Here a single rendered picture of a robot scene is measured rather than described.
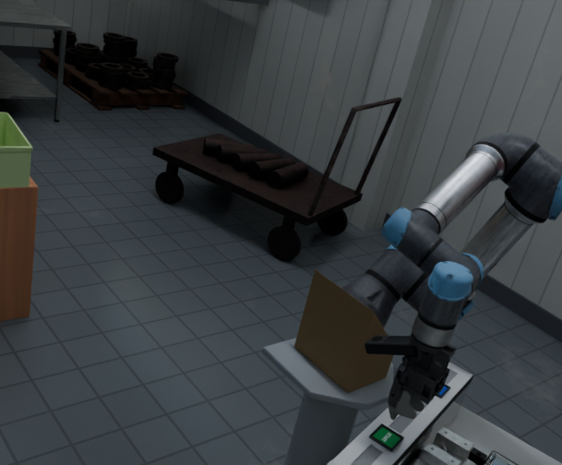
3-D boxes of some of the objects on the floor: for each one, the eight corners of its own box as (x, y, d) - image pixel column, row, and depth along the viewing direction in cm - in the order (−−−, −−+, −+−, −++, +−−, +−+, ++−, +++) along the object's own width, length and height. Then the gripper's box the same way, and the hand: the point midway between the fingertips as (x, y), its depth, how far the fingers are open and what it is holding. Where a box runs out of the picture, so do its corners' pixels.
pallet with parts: (122, 67, 750) (127, 21, 729) (186, 110, 660) (195, 58, 639) (36, 65, 690) (40, 14, 669) (94, 110, 600) (101, 53, 579)
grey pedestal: (166, 513, 233) (206, 312, 199) (267, 470, 261) (316, 287, 226) (253, 639, 200) (318, 423, 165) (357, 574, 227) (432, 378, 193)
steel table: (-6, 63, 664) (-2, -30, 628) (64, 123, 555) (73, 15, 519) (-78, 60, 624) (-78, -40, 588) (-18, 124, 514) (-16, 6, 478)
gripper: (444, 359, 126) (411, 446, 135) (461, 341, 134) (429, 424, 142) (403, 337, 130) (374, 423, 139) (423, 321, 137) (393, 403, 146)
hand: (391, 411), depth 142 cm, fingers closed
